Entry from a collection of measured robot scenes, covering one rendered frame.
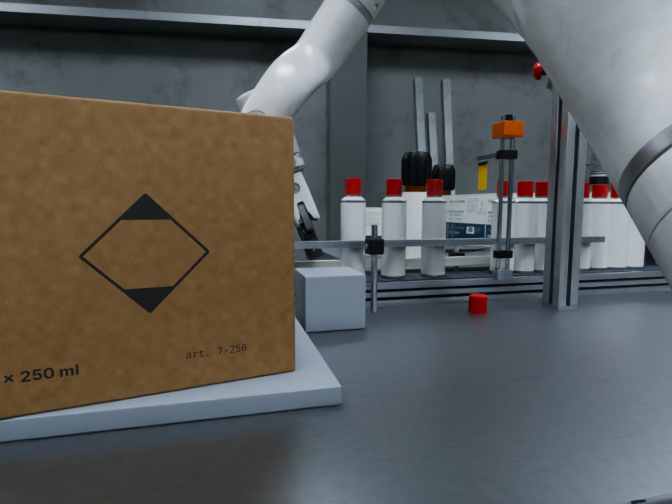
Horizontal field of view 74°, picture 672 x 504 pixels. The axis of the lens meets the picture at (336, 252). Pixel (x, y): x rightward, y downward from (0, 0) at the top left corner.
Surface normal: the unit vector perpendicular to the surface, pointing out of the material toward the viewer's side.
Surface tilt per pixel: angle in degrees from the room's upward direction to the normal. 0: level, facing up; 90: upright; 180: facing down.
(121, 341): 90
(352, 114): 90
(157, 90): 90
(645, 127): 79
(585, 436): 0
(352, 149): 90
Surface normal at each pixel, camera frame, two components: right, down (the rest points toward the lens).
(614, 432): 0.00, -1.00
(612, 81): -0.84, 0.14
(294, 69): 0.30, -0.33
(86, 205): 0.43, 0.09
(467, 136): 0.15, 0.10
